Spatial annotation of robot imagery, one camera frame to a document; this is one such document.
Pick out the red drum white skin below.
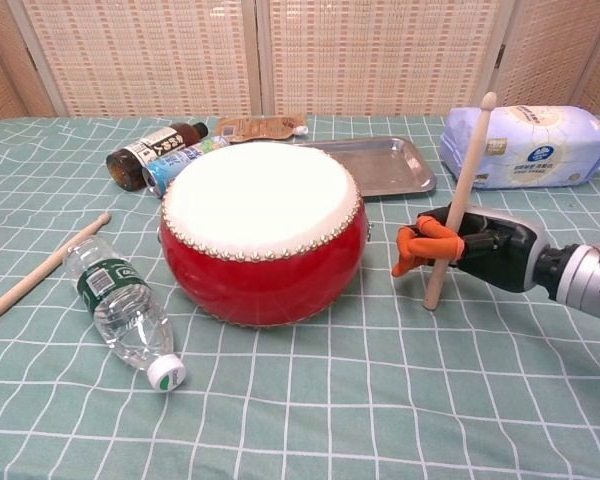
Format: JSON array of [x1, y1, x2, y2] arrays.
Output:
[[158, 141, 371, 329]]

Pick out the pale blue tissue pack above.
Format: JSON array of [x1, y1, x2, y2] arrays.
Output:
[[439, 103, 600, 190]]

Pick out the brown spouted pouch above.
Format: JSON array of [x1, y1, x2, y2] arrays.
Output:
[[214, 112, 309, 146]]

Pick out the blue drink can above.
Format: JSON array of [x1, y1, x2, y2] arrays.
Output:
[[141, 136, 230, 197]]

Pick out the clear water bottle green label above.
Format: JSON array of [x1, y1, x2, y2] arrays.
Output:
[[62, 236, 188, 394]]

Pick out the steel rectangular tray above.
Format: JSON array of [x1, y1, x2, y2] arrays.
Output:
[[292, 135, 439, 202]]

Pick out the woven folding screen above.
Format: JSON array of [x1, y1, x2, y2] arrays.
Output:
[[0, 0, 600, 121]]

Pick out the brown tea bottle black label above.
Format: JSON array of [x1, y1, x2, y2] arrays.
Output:
[[105, 121, 210, 192]]

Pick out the wooden drumstick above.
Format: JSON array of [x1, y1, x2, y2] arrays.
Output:
[[0, 211, 112, 334], [423, 91, 497, 312]]

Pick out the green checked tablecloth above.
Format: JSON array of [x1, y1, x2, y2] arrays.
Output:
[[0, 114, 600, 480]]

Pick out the silver right hand orange fingertips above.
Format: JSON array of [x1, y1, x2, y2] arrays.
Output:
[[391, 203, 551, 294]]

